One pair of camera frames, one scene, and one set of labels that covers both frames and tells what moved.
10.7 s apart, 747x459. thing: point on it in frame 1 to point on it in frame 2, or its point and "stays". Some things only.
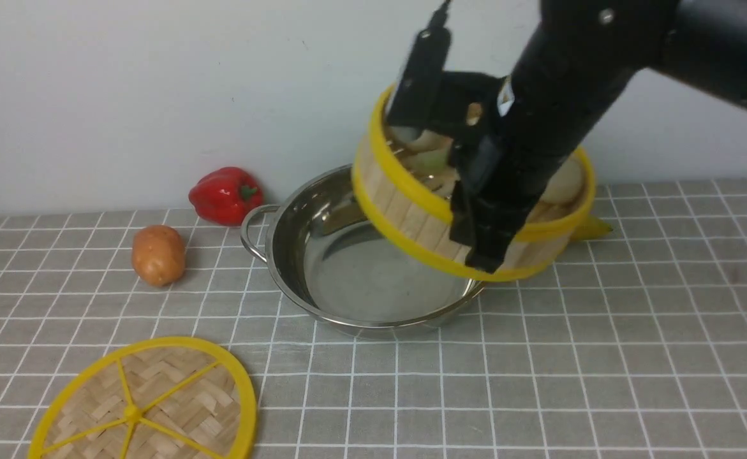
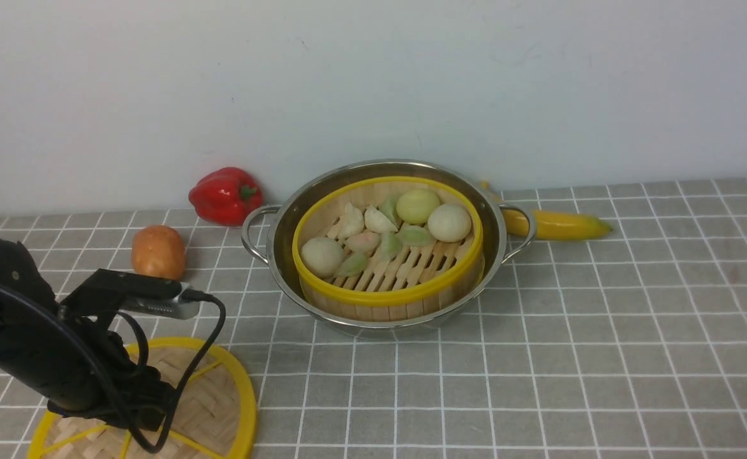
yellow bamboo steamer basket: (404, 180) to (388, 248)
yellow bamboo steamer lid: (168, 398) stays
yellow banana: (580, 225) stays
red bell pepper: (224, 196) stays
